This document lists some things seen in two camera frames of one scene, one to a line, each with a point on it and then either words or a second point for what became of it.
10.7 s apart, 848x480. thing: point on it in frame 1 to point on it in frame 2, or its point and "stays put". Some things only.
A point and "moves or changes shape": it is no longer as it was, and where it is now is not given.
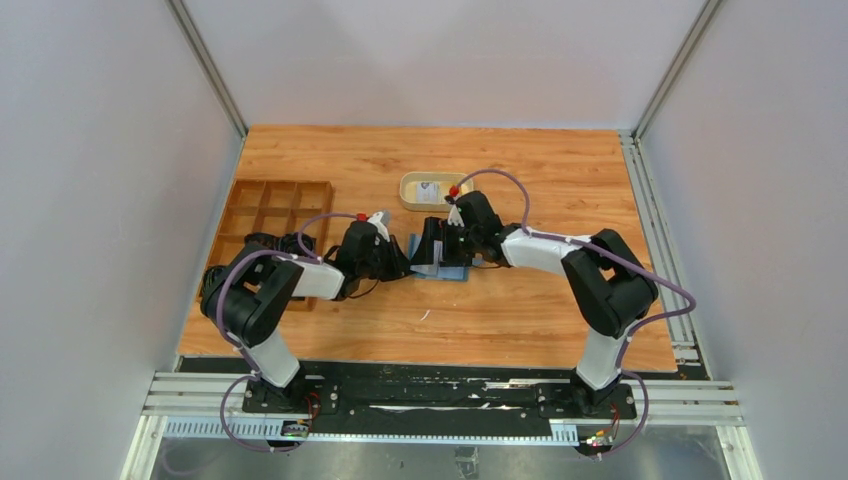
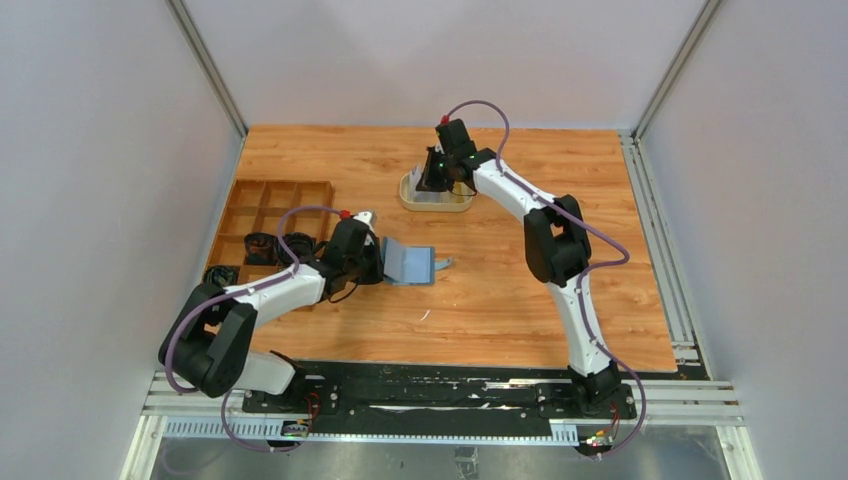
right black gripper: (433, 230) to (428, 180)
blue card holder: (438, 271) moves or changes shape
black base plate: (439, 394) stays put
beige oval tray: (425, 191) stays put
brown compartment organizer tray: (276, 206) stays put
